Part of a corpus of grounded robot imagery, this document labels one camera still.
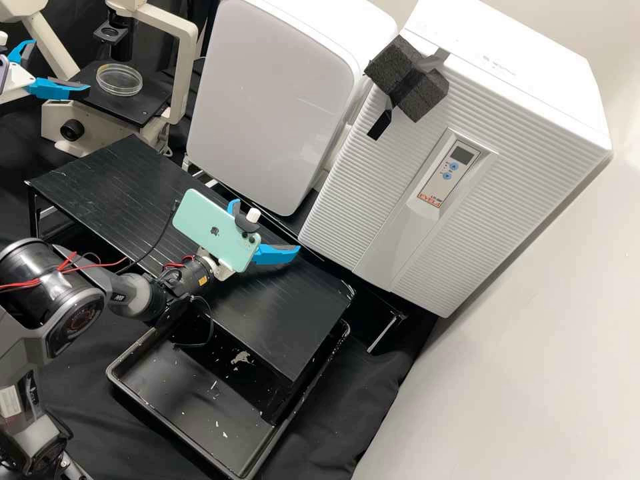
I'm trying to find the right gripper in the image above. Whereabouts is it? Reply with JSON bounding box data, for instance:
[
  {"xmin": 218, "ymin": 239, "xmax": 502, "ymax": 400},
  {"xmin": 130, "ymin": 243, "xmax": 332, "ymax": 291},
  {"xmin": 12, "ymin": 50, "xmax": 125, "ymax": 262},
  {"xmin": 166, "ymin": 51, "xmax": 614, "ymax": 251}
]
[{"xmin": 208, "ymin": 198, "xmax": 302, "ymax": 281}]

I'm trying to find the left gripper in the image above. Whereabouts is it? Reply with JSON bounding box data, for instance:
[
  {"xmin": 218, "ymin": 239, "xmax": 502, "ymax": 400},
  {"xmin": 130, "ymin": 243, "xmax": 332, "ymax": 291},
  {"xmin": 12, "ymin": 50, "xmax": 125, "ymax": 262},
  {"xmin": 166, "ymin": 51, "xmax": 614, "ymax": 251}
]
[{"xmin": 0, "ymin": 39, "xmax": 91, "ymax": 105}]

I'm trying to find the petri dish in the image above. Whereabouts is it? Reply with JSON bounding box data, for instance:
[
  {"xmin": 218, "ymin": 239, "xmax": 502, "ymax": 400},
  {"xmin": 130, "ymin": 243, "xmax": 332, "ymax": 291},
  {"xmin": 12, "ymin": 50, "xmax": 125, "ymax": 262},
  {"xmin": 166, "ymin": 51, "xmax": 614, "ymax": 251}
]
[{"xmin": 95, "ymin": 63, "xmax": 144, "ymax": 97}]

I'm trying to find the black platform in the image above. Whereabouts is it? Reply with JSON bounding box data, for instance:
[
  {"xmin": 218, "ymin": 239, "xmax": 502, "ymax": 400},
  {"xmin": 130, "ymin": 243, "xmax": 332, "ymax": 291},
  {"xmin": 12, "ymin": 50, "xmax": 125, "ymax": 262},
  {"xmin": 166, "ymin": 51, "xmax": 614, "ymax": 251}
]
[
  {"xmin": 191, "ymin": 167, "xmax": 409, "ymax": 357},
  {"xmin": 25, "ymin": 133, "xmax": 357, "ymax": 426}
]

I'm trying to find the white box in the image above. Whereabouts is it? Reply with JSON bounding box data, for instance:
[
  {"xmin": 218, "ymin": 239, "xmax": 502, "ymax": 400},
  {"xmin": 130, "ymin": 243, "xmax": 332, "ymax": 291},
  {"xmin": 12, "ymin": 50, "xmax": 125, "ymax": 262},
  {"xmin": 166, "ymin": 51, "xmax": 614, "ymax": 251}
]
[{"xmin": 185, "ymin": 0, "xmax": 399, "ymax": 217}]

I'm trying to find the cream microscope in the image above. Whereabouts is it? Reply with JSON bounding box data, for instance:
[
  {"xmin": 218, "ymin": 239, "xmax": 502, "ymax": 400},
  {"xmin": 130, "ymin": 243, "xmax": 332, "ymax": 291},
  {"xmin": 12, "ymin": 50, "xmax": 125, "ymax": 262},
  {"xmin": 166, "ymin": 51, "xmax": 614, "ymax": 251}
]
[{"xmin": 15, "ymin": 0, "xmax": 199, "ymax": 154}]

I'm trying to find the black tray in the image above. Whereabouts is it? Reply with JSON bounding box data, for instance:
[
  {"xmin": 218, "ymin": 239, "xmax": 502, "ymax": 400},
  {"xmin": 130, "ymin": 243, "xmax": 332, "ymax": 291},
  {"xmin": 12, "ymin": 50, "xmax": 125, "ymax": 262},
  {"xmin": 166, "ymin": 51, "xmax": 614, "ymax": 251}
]
[{"xmin": 105, "ymin": 319, "xmax": 352, "ymax": 480}]

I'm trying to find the white incubator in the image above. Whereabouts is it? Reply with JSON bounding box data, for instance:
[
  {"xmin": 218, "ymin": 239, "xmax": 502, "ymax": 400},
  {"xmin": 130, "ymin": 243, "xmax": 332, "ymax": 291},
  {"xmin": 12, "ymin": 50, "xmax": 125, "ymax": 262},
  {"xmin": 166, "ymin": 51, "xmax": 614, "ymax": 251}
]
[{"xmin": 398, "ymin": 0, "xmax": 613, "ymax": 151}]

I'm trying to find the right wrist camera phone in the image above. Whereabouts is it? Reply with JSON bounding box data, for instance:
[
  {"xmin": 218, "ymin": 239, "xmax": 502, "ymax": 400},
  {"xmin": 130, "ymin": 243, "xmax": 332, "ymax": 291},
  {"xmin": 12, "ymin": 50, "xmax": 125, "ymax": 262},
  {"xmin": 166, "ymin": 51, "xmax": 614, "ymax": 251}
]
[{"xmin": 171, "ymin": 188, "xmax": 263, "ymax": 274}]

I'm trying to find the black cable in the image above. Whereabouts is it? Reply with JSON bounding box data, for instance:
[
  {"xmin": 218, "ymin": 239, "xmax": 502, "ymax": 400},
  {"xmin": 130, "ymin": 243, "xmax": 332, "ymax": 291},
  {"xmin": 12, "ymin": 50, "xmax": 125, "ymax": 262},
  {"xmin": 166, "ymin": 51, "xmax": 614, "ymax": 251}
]
[{"xmin": 115, "ymin": 199, "xmax": 182, "ymax": 275}]

